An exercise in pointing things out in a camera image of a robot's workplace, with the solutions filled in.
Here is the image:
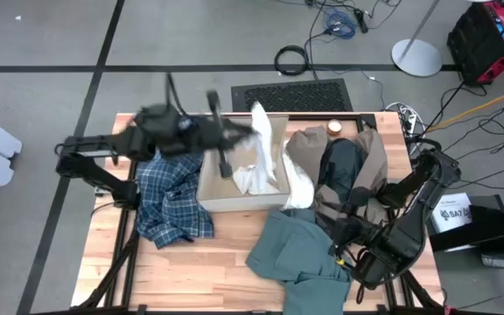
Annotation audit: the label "white power strip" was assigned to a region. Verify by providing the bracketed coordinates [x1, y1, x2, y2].
[402, 111, 418, 135]

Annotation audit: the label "black perforated floor mat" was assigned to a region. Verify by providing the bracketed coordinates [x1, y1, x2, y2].
[230, 78, 354, 113]

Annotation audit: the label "yellow floor cable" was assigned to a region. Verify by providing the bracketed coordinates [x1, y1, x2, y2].
[426, 81, 504, 132]

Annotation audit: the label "white printed cardboard box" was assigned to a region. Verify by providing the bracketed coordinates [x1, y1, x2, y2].
[430, 192, 473, 234]

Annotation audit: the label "black side table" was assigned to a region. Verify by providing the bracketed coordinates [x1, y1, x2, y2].
[426, 194, 504, 270]

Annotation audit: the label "red and black equipment case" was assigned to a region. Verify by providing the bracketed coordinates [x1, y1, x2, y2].
[446, 0, 504, 87]

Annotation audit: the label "blue plaid shirt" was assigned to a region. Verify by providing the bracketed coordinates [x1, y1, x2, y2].
[136, 148, 215, 250]

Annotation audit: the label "black coiled cable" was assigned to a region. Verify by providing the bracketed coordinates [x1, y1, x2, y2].
[273, 45, 310, 77]

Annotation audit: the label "black aluminium rig frame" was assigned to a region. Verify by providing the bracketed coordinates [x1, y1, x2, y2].
[74, 112, 444, 315]

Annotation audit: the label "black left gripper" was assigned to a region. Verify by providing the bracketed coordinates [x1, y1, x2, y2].
[177, 89, 254, 179]

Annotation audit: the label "blue coiled cable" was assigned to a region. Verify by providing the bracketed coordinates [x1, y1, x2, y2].
[323, 9, 357, 40]

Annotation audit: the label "floor stand with round base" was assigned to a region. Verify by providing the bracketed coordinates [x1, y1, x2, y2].
[390, 0, 444, 78]

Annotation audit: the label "grey-teal trousers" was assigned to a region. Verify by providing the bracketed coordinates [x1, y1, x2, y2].
[245, 208, 353, 315]

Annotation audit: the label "white shirt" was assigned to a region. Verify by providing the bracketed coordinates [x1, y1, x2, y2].
[233, 101, 315, 211]

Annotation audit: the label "khaki jacket with dark lining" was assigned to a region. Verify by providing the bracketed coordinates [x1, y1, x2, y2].
[285, 125, 391, 237]

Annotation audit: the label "black power strip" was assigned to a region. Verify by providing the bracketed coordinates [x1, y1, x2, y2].
[353, 7, 369, 34]

